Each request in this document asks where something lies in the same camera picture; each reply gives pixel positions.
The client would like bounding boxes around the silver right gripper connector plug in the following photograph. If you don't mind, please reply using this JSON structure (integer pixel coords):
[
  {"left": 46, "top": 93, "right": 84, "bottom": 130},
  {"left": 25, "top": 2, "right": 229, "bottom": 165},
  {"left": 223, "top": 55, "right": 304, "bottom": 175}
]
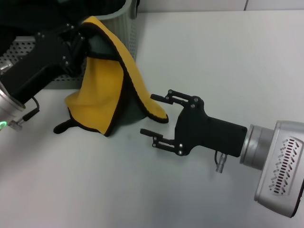
[{"left": 215, "top": 153, "right": 229, "bottom": 173}]

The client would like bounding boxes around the yellow towel with black trim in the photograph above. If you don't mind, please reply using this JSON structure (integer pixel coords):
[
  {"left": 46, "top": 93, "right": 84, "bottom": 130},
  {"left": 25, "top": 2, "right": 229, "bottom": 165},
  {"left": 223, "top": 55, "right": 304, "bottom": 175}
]
[{"left": 53, "top": 16, "right": 170, "bottom": 138}]

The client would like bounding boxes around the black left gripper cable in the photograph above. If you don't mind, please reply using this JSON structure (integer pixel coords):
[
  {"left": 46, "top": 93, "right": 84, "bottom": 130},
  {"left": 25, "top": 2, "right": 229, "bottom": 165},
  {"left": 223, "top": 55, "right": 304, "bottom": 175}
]
[{"left": 22, "top": 96, "right": 41, "bottom": 122}]

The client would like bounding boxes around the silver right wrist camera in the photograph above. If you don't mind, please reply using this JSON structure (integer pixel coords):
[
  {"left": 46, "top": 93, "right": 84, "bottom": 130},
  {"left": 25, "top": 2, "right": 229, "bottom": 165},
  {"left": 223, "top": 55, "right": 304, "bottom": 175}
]
[{"left": 253, "top": 120, "right": 304, "bottom": 219}]

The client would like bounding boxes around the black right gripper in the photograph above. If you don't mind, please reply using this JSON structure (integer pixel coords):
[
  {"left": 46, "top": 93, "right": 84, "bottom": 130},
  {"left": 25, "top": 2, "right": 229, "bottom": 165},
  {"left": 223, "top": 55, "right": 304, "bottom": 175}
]
[{"left": 140, "top": 89, "right": 248, "bottom": 158}]

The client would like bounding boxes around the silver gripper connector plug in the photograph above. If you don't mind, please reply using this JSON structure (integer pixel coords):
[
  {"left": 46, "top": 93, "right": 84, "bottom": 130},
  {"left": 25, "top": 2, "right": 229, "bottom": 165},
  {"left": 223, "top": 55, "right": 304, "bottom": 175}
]
[
  {"left": 9, "top": 118, "right": 24, "bottom": 131},
  {"left": 215, "top": 153, "right": 229, "bottom": 173}
]

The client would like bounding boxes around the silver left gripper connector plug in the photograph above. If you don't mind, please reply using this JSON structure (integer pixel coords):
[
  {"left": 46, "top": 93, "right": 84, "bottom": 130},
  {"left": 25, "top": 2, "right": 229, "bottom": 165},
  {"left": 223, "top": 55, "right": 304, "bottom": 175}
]
[{"left": 9, "top": 118, "right": 24, "bottom": 131}]

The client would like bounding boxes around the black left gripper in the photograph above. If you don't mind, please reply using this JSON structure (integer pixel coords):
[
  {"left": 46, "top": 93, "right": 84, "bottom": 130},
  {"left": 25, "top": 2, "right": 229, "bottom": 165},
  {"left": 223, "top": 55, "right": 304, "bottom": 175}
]
[{"left": 0, "top": 22, "right": 87, "bottom": 105}]

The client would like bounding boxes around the grey perforated plastic storage box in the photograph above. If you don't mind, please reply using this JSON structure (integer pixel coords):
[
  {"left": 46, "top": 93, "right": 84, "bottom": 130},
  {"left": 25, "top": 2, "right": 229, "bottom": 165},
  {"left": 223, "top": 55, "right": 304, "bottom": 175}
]
[{"left": 0, "top": 0, "right": 140, "bottom": 90}]

